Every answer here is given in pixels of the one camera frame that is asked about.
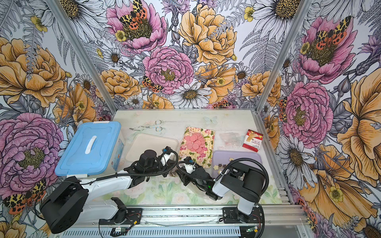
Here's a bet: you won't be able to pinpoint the ziploc bag pink cookies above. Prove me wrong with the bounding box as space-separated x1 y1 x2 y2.
220 132 245 147

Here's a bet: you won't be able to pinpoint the bag of pink wafers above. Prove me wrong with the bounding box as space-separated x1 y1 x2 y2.
168 169 178 178

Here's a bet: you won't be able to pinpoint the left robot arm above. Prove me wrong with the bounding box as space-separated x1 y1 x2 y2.
40 146 179 234

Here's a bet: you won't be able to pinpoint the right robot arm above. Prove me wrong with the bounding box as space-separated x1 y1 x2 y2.
176 157 269 223

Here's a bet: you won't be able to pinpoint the pile of pink cookies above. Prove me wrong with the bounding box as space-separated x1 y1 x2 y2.
184 132 207 155

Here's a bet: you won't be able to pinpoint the beige plastic tray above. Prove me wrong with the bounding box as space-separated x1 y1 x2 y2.
125 133 179 163

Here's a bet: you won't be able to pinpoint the yellow floral tray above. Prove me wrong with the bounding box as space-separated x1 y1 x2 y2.
179 127 215 169

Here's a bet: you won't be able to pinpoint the pile of flower biscuits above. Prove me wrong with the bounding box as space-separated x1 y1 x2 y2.
212 158 234 177

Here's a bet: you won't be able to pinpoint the lavender plastic tray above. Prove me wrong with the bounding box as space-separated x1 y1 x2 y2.
211 150 262 178

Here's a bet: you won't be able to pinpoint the metal scissors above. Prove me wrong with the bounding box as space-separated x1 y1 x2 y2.
130 120 163 132

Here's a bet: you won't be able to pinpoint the blue lidded storage box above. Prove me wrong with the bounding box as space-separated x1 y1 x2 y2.
55 121 125 179

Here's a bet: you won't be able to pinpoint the red white small box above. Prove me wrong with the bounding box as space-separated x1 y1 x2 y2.
242 130 264 152

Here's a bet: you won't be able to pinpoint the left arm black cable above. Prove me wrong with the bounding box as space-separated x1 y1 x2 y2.
95 150 180 180

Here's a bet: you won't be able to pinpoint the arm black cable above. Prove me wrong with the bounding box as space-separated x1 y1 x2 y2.
175 157 270 197
95 150 180 180

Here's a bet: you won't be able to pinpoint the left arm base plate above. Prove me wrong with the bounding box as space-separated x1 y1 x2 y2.
99 208 143 226

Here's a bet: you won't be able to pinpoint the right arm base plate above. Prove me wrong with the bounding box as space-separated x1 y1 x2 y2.
221 207 264 224

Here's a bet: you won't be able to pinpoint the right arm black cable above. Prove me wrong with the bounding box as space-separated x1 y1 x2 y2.
175 157 270 197

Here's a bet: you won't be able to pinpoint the aluminium front rail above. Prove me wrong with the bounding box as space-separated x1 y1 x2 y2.
53 205 310 229

